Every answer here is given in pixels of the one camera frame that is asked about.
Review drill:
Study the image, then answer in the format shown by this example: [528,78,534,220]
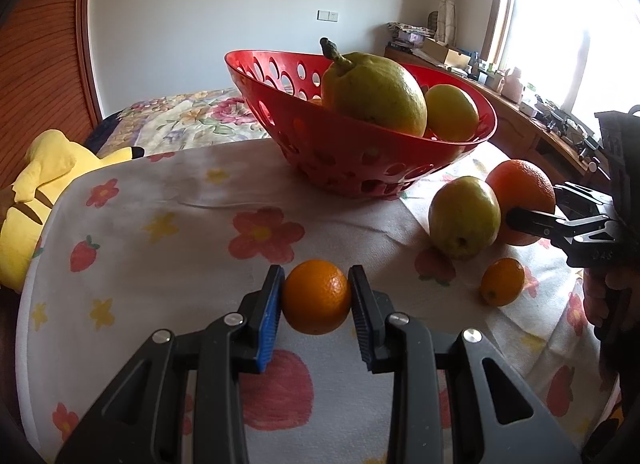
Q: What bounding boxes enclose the yellow plush toy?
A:
[1,129,144,293]

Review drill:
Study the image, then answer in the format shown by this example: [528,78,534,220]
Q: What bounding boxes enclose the wooden headboard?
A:
[1,0,102,187]

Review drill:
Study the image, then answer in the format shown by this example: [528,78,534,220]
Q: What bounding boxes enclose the small mandarin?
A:
[282,259,352,335]
[480,257,526,307]

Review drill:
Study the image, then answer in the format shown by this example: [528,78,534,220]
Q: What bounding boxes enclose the floral bed quilt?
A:
[84,87,268,158]

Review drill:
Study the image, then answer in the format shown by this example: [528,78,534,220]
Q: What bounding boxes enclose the white wall switch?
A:
[317,9,338,24]

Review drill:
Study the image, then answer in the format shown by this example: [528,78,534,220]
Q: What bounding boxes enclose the large orange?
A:
[485,160,555,247]

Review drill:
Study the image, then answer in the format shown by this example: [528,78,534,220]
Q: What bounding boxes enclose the large yellow-green pear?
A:
[320,38,427,137]

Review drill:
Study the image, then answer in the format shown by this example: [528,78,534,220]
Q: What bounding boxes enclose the white strawberry flower cloth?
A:
[16,139,612,461]

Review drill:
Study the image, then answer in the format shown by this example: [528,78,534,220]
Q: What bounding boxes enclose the pink bottle on cabinet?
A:
[501,67,524,105]

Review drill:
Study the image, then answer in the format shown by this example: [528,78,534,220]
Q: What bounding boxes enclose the person's right hand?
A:
[582,266,639,343]

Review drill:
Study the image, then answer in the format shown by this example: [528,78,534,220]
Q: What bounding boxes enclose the small mandarin front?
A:
[480,257,526,307]

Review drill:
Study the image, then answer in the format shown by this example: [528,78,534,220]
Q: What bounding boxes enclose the small yellow-green apple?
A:
[424,84,480,143]

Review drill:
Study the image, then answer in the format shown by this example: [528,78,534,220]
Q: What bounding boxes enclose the cardboard box on cabinet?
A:
[421,39,471,69]

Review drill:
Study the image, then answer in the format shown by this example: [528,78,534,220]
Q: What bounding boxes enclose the window frame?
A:
[497,0,639,129]

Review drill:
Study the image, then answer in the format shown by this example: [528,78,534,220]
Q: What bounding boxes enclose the red perforated plastic basket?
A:
[224,50,497,199]

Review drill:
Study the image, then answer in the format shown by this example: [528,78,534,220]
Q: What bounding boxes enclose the wooden window cabinet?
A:
[383,45,612,190]

